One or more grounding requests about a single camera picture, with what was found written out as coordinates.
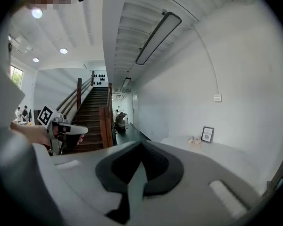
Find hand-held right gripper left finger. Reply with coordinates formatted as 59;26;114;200
34;140;142;226

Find black framed picture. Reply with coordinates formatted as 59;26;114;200
201;126;215;144

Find white wall conduit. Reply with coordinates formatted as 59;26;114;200
192;24;220;95

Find pink artificial flowers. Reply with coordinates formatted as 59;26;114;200
188;135;203;145

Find person's white shirt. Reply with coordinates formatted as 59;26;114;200
0;55;38;221

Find white panel with black dots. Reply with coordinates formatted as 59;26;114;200
94;73;108;87

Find person's left hand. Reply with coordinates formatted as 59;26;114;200
25;125;84;148

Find window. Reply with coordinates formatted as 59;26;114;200
10;65;24;89

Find long black-framed ceiling light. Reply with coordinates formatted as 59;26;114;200
121;77;132;89
135;11;182;65

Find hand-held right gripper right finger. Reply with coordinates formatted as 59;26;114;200
132;140;262;226

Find person's left forearm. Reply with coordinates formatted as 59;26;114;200
10;121;31;138

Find ceiling air vent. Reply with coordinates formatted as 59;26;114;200
16;35;33;54

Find wooden staircase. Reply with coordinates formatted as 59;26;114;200
56;71;114;154

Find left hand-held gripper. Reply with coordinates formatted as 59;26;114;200
37;105;89;154

